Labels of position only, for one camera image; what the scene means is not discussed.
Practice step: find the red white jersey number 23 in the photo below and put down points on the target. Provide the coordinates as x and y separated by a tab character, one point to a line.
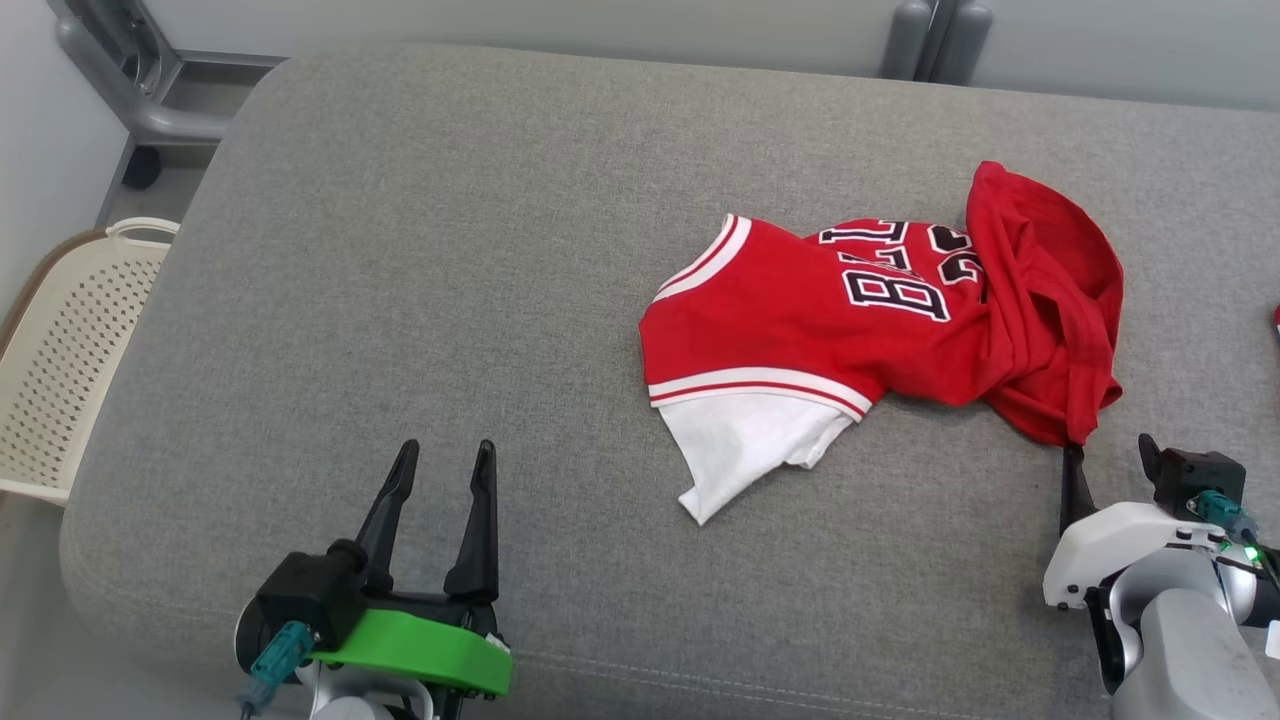
800	320

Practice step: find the grey vertical partition post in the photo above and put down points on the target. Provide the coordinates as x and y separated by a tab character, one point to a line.
935	40

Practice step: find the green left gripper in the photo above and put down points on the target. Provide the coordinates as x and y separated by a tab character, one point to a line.
430	650

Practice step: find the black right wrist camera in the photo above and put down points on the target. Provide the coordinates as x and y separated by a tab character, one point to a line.
1200	475

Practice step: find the grey metal wheeled stand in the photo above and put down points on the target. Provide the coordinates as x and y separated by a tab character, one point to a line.
150	110

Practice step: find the cream perforated laundry basket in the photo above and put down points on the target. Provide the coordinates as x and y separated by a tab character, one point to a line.
70	360

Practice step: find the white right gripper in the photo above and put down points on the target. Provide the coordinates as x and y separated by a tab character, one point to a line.
1110	540

